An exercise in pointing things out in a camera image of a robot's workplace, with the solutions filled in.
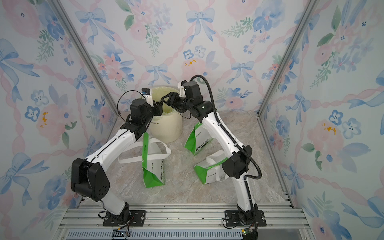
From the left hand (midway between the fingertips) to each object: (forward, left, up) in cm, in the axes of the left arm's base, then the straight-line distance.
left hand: (159, 99), depth 81 cm
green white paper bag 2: (-15, -22, -15) cm, 31 cm away
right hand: (-5, -4, +4) cm, 8 cm away
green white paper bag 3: (-36, -27, -9) cm, 46 cm away
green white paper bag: (-26, +3, -13) cm, 29 cm away
